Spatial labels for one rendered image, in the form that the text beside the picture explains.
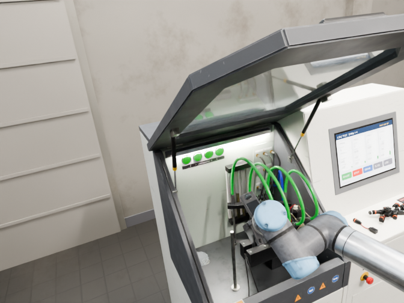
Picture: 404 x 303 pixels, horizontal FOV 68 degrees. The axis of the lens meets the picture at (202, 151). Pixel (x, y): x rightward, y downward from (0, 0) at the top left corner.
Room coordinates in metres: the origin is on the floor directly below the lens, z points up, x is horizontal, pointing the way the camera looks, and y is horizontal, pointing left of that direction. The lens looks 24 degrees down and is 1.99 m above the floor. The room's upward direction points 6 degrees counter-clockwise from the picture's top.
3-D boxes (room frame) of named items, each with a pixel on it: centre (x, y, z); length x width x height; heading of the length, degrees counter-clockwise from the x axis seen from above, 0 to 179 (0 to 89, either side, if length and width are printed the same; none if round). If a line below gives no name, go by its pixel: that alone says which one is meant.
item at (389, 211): (1.25, -0.95, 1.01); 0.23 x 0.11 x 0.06; 111
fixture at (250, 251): (1.18, -0.32, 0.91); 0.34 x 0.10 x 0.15; 111
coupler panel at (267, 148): (1.46, -0.34, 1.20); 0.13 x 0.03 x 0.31; 111
